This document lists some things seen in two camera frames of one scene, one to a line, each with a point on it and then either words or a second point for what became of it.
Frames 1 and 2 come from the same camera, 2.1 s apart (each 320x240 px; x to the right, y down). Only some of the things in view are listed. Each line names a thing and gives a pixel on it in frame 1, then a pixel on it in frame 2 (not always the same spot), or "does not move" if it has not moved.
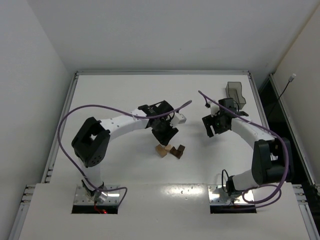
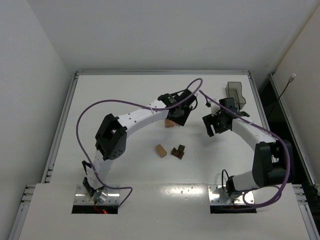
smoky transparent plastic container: (233, 90) does not move
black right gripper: (210, 122) does not move
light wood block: (161, 150) does not move
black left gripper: (163, 131) to (178, 118)
